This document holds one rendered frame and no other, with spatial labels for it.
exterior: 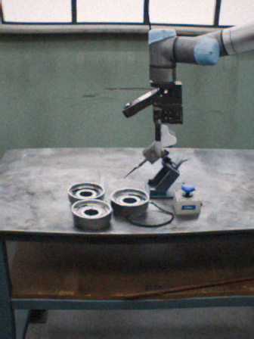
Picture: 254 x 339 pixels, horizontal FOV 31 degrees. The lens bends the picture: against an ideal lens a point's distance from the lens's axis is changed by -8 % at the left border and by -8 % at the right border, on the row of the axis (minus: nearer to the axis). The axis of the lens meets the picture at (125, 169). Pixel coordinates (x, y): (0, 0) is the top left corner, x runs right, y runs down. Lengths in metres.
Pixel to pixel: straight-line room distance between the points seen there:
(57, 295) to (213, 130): 1.90
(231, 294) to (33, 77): 1.92
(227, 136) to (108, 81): 0.85
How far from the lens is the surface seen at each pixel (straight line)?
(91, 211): 1.30
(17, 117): 2.98
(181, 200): 1.31
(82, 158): 1.68
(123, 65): 2.85
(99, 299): 1.42
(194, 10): 2.94
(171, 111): 1.30
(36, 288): 1.45
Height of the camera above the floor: 1.44
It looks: 24 degrees down
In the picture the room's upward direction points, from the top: 1 degrees clockwise
